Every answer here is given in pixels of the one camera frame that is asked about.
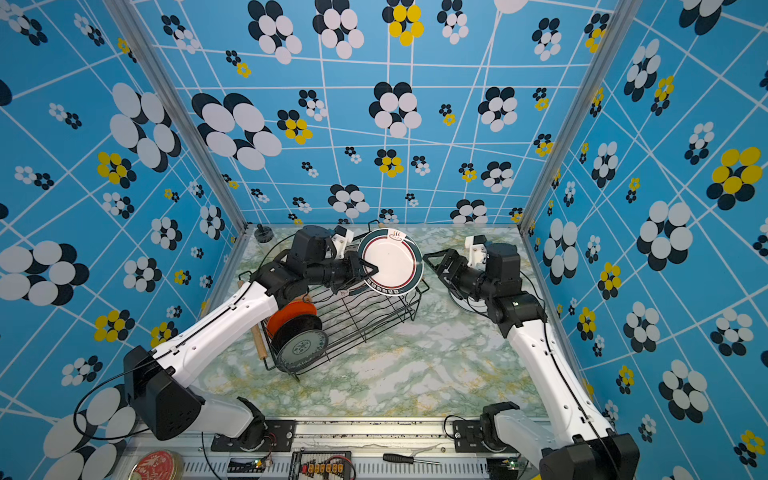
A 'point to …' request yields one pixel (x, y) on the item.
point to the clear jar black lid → (263, 234)
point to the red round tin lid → (158, 465)
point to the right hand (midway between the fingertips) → (433, 266)
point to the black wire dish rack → (346, 318)
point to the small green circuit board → (255, 466)
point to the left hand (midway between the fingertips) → (381, 268)
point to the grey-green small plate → (301, 350)
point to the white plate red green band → (399, 258)
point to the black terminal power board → (322, 465)
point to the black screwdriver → (406, 459)
